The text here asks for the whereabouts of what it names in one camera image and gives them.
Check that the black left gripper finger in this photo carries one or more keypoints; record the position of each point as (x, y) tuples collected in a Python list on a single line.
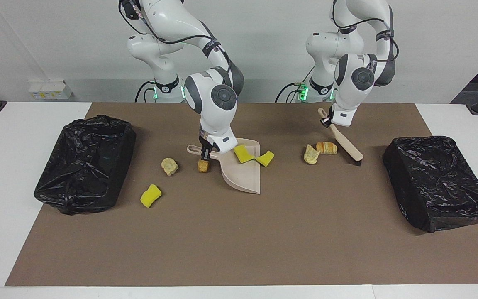
[(330, 113), (326, 122)]

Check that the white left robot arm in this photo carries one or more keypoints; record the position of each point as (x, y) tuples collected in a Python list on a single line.
[(359, 79)]

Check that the green and yellow sponge piece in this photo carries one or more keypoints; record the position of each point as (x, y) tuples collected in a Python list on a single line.
[(244, 154)]

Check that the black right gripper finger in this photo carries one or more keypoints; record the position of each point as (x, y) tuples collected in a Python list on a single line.
[(208, 154), (203, 148)]

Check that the brown table mat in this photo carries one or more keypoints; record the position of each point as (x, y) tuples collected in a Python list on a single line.
[(222, 241)]

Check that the black bag lined bin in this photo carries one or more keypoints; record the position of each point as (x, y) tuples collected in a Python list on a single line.
[(85, 166), (442, 187)]

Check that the brown peanut shaped bread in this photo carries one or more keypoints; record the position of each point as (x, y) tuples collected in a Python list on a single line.
[(204, 167)]

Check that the beige brush with black bristles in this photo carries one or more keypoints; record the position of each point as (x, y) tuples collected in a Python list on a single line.
[(345, 143)]

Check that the notched yellow sponge piece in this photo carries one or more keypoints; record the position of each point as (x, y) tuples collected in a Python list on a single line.
[(267, 160)]

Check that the white wall socket box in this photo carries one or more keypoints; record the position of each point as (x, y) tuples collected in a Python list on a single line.
[(48, 89)]

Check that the beige plastic dustpan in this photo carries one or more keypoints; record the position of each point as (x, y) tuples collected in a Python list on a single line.
[(243, 176)]

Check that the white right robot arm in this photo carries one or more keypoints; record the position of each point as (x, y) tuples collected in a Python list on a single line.
[(216, 108)]

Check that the cream foam chunk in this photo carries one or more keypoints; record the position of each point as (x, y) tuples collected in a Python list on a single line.
[(169, 166), (311, 154)]

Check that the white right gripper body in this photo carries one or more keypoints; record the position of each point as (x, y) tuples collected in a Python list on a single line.
[(225, 144)]

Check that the wavy yellow sponge piece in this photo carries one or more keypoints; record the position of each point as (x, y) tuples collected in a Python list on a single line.
[(150, 196)]

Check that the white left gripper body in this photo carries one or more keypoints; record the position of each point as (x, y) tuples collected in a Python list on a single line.
[(342, 116)]

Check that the orange striped bread piece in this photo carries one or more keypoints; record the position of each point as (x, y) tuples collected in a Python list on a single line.
[(327, 148)]

